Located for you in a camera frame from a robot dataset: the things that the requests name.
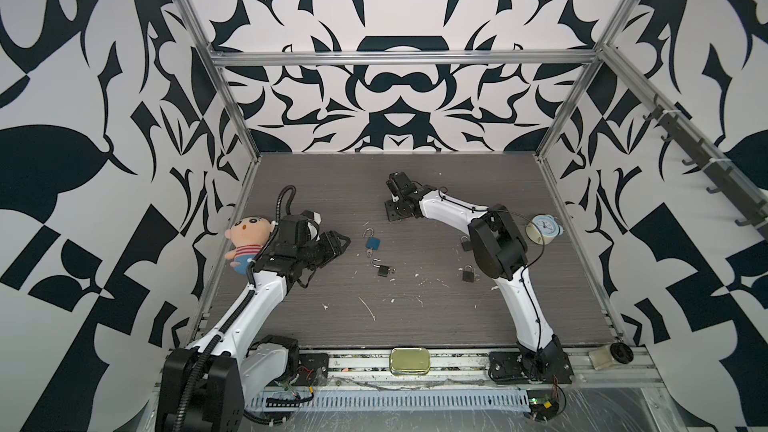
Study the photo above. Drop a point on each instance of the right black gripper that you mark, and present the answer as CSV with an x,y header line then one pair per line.
x,y
389,211

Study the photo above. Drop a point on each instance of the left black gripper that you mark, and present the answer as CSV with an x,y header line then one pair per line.
x,y
330,246

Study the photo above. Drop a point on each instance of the black padlock front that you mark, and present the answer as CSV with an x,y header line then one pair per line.
x,y
381,269

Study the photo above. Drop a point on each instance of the black padlock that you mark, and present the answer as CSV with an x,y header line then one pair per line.
x,y
468,274
381,269
466,243

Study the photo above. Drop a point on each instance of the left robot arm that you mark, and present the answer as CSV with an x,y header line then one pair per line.
x,y
209,384

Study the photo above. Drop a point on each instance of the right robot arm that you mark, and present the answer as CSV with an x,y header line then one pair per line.
x,y
500,252

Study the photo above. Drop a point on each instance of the left blue padlock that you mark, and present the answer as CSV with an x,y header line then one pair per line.
x,y
372,243

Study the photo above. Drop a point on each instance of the plush doll striped shirt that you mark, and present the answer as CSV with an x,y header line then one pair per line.
x,y
248,237

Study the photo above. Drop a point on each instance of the gold metal tin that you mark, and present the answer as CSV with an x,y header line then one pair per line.
x,y
409,361

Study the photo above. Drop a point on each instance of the cream blue alarm clock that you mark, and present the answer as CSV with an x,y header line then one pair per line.
x,y
542,229

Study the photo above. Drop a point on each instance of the small electronics board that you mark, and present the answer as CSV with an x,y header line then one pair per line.
x,y
545,406

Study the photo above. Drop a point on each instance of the cream bottle black cap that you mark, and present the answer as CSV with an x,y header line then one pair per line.
x,y
611,355

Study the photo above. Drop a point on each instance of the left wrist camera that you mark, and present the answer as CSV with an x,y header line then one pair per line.
x,y
314,219

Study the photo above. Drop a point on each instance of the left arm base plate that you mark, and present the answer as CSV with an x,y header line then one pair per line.
x,y
307,369

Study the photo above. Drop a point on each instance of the white slotted cable duct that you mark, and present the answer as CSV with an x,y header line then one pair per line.
x,y
516,401

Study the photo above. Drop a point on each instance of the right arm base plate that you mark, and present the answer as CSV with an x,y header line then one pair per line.
x,y
511,368

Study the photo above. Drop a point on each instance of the black coat hook rail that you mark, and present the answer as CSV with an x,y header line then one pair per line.
x,y
703,156

